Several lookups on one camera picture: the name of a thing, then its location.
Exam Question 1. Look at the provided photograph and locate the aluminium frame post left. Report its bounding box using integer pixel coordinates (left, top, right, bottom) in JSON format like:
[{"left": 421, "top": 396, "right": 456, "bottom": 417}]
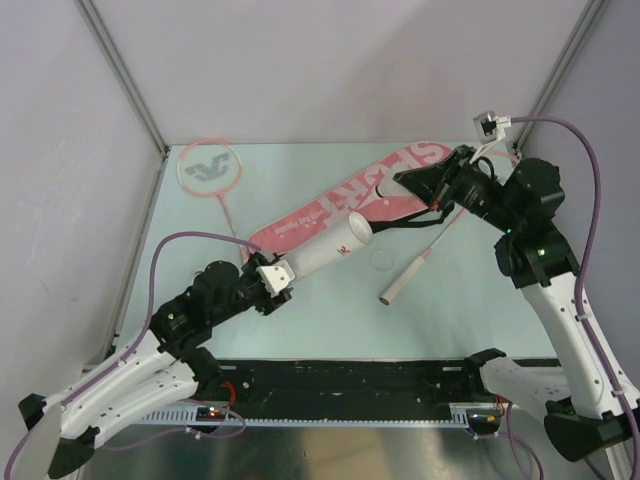
[{"left": 74, "top": 0, "right": 169, "bottom": 159}]

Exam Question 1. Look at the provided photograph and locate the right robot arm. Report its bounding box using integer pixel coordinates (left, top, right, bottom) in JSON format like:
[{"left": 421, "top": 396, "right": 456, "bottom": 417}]
[{"left": 392, "top": 145, "right": 639, "bottom": 462}]

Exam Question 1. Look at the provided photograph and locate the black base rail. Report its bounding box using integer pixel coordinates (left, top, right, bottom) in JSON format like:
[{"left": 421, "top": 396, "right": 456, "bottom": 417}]
[{"left": 201, "top": 360, "right": 495, "bottom": 413}]

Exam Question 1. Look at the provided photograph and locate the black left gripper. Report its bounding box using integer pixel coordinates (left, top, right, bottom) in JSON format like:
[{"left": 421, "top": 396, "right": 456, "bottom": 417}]
[{"left": 209, "top": 249, "right": 292, "bottom": 326}]

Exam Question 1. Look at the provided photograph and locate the clear tube lid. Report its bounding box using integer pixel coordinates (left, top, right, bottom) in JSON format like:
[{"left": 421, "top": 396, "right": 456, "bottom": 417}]
[{"left": 369, "top": 249, "right": 394, "bottom": 272}]

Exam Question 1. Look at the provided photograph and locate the white slotted cable duct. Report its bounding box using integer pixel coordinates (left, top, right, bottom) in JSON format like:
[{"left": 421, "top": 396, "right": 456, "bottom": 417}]
[{"left": 135, "top": 403, "right": 500, "bottom": 428}]

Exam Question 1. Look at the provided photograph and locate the white shuttlecock tube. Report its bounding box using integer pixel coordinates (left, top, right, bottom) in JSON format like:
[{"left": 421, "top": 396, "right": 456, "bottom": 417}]
[{"left": 280, "top": 212, "right": 373, "bottom": 279}]

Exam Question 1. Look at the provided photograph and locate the pink racket bag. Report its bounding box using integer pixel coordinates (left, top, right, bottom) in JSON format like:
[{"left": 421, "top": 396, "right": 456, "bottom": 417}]
[{"left": 249, "top": 141, "right": 452, "bottom": 254}]

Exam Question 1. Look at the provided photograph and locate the aluminium frame post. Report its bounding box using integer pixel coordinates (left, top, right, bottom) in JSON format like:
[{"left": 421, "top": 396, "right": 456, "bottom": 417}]
[
  {"left": 512, "top": 0, "right": 614, "bottom": 151},
  {"left": 74, "top": 0, "right": 169, "bottom": 159}
]

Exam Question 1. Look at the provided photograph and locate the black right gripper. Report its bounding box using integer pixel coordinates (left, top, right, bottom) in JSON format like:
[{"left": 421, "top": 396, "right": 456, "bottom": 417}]
[{"left": 395, "top": 144, "right": 521, "bottom": 233}]

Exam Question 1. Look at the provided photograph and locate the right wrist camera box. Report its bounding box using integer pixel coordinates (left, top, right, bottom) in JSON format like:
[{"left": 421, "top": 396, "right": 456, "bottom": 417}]
[{"left": 473, "top": 111, "right": 512, "bottom": 158}]

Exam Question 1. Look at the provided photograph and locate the pink racket right side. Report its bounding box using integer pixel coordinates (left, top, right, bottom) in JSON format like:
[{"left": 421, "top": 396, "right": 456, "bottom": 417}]
[{"left": 378, "top": 149, "right": 524, "bottom": 306}]

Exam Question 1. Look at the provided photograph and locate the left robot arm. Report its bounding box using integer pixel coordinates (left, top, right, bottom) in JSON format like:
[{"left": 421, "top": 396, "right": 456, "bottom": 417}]
[{"left": 19, "top": 252, "right": 298, "bottom": 479}]

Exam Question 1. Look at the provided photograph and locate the aluminium frame post right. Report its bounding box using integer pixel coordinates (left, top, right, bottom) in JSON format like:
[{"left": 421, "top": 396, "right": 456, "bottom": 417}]
[{"left": 512, "top": 0, "right": 614, "bottom": 151}]

